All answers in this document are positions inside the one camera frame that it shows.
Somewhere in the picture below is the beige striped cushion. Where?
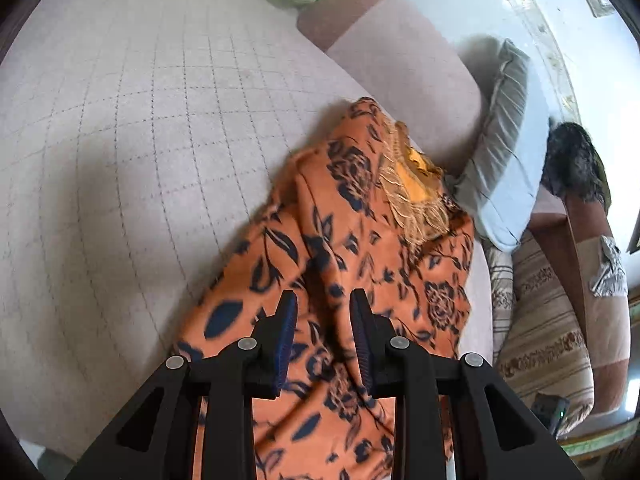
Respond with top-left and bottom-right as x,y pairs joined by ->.
482,230 -> 596,436

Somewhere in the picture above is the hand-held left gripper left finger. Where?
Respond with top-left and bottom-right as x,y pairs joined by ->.
65,290 -> 301,480

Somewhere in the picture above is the orange floral garment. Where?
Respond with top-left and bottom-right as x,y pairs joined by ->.
172,96 -> 476,480

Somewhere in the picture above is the light blue grey cushion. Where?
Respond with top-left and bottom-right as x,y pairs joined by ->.
452,37 -> 551,253

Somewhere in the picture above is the pink striped bedsheet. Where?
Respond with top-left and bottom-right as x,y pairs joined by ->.
0,0 -> 633,466

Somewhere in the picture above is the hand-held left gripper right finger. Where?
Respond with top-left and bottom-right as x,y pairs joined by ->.
349,290 -> 586,480

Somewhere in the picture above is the white lace doily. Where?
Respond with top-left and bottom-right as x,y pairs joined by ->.
589,234 -> 629,297

